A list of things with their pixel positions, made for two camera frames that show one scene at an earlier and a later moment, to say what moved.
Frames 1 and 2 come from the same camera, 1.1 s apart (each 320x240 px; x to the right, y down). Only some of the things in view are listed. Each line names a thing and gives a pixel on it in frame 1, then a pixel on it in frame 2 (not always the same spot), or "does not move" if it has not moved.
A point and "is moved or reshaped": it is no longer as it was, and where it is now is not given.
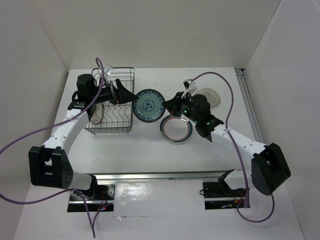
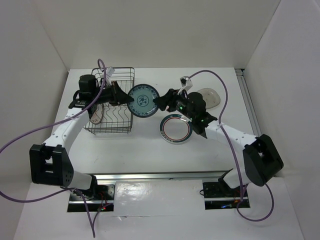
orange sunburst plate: x=98 y=115 does not move
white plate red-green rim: x=174 y=130 does not move
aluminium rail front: x=190 y=176 does not move
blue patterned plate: x=148 y=107 is moved or reshaped
